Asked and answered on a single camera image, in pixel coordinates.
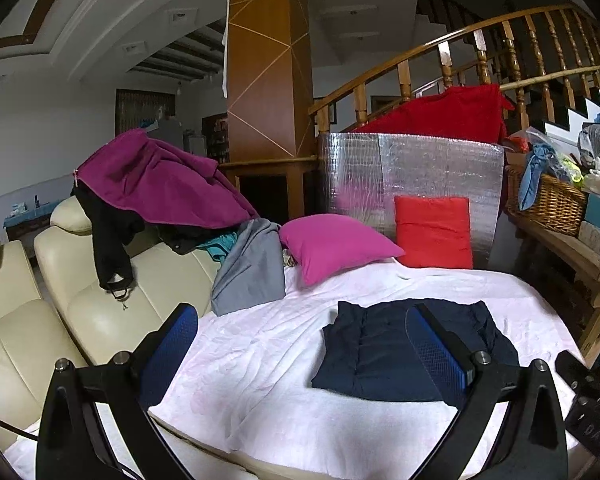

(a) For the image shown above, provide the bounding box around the red quilted blanket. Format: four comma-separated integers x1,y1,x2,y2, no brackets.
354,84,515,144

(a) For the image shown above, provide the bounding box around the red pillow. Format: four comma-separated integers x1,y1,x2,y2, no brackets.
394,195,474,270

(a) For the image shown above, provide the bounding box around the wicker basket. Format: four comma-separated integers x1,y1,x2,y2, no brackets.
505,166,586,236

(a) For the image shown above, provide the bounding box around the white pink bed sheet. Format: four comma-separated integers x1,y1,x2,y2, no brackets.
2,257,581,480

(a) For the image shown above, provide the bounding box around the teal garment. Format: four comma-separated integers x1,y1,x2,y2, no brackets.
196,232,238,263

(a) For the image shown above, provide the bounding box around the black right-side gripper device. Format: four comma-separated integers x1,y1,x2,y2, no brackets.
555,351,600,458

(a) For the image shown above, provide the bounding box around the wooden pillar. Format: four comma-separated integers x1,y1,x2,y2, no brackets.
225,0,318,164

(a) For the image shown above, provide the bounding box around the wooden side table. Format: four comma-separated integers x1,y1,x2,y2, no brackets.
506,214,600,364

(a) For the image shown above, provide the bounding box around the purple fleece garment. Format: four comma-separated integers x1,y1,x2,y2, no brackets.
76,129,258,230

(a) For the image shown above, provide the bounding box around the magenta pillow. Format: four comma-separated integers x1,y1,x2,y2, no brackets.
279,214,404,286

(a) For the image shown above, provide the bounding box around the navy blue puffer jacket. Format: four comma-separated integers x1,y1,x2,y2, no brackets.
311,299,519,402

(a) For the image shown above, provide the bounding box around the wooden stair railing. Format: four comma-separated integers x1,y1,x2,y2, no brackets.
309,4,600,132

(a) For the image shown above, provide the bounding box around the cream leather sofa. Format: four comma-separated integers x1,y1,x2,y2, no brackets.
0,197,220,429

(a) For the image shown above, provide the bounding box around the light blue cloth in basket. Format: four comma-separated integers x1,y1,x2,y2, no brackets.
518,143,557,211

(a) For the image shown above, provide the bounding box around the black cable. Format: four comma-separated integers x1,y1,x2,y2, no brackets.
0,414,131,478

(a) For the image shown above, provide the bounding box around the silver foil insulation panel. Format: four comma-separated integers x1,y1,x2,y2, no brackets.
318,132,505,269

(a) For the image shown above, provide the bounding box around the black garment on sofa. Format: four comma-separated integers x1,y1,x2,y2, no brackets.
72,181,238,294

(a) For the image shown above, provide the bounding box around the grey garment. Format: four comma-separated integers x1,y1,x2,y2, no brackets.
210,218,286,316

